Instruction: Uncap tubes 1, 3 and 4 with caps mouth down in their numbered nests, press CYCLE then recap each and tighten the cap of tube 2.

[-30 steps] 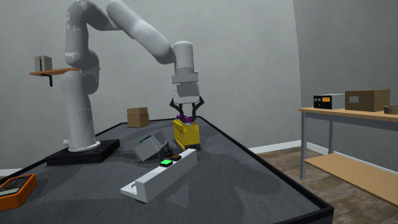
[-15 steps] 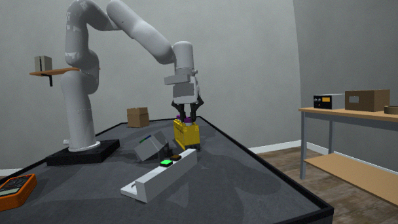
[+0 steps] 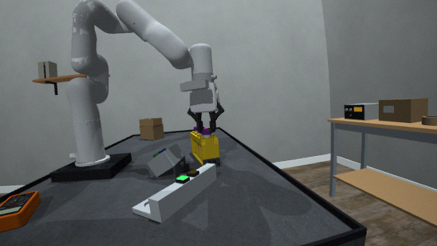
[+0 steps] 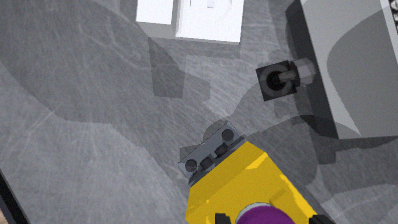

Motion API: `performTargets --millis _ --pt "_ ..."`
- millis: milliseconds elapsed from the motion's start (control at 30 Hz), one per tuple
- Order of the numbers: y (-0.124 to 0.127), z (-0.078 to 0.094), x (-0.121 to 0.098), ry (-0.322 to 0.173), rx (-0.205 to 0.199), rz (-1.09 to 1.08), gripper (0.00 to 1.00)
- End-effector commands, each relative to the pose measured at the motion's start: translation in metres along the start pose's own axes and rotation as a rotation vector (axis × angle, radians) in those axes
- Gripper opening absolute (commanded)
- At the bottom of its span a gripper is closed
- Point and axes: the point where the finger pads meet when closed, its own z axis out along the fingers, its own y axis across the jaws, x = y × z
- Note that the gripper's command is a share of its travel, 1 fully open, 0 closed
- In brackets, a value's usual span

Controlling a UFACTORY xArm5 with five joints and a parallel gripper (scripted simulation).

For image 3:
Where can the orange pocket multimeter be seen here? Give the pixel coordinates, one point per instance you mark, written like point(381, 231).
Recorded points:
point(15, 212)

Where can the small brown cardboard box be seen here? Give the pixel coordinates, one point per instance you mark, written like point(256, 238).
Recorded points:
point(151, 130)

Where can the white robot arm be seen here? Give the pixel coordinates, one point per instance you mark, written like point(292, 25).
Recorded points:
point(84, 93)

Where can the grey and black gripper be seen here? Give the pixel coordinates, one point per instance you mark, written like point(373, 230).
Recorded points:
point(205, 100)

